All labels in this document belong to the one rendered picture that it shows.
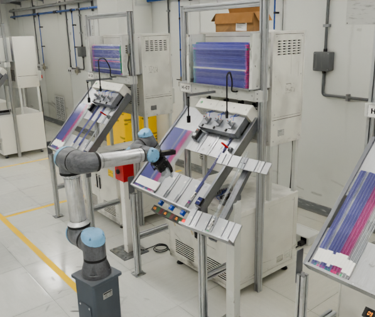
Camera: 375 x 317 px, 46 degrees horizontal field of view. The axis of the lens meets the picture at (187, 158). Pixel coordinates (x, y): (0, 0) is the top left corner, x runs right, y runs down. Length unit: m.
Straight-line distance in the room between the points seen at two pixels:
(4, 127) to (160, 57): 3.45
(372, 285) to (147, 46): 2.76
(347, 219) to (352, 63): 2.15
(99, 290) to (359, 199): 1.32
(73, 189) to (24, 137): 4.77
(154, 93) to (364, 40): 1.82
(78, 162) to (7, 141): 4.84
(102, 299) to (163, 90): 2.24
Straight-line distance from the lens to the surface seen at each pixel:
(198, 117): 3.11
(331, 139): 4.24
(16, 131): 6.92
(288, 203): 3.21
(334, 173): 4.29
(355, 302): 2.44
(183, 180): 2.80
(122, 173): 3.43
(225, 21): 3.32
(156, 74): 4.02
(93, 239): 2.25
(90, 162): 2.14
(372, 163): 2.26
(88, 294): 2.36
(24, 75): 6.92
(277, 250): 3.28
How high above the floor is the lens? 1.73
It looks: 16 degrees down
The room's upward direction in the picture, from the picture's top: 1 degrees counter-clockwise
